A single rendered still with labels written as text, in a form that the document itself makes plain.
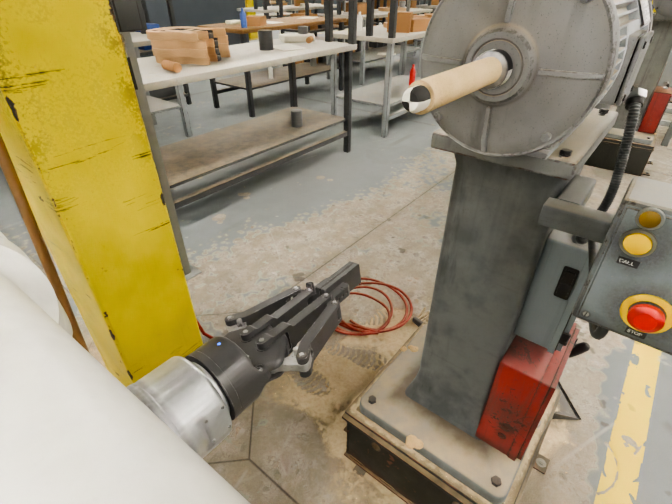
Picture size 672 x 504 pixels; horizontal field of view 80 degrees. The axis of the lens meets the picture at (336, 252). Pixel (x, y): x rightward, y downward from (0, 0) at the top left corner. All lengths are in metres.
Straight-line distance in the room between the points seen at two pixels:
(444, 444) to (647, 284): 0.76
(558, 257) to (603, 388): 1.15
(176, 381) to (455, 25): 0.55
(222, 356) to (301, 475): 1.14
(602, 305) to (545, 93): 0.31
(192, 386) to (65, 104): 0.88
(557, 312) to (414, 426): 0.54
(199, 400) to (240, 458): 1.20
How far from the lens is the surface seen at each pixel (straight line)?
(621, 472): 1.78
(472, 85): 0.51
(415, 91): 0.41
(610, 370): 2.08
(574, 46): 0.60
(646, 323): 0.67
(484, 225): 0.88
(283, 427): 1.60
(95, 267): 1.28
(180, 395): 0.37
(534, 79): 0.61
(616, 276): 0.66
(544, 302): 0.96
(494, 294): 0.95
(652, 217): 0.62
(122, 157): 1.22
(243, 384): 0.39
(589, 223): 0.75
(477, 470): 1.24
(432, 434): 1.26
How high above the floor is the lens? 1.35
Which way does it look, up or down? 34 degrees down
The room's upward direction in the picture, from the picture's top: straight up
